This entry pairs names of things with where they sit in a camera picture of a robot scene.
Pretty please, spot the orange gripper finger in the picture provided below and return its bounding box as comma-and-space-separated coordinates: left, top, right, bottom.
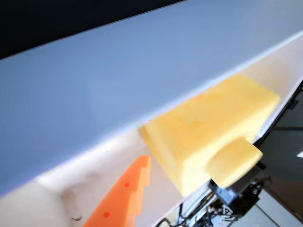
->
81, 155, 152, 227

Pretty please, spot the white open cardboard box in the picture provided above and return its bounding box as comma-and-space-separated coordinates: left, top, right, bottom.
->
0, 0, 303, 227

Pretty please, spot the yellow toy block with stud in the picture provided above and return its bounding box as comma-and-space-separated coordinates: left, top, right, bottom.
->
138, 73, 281, 197

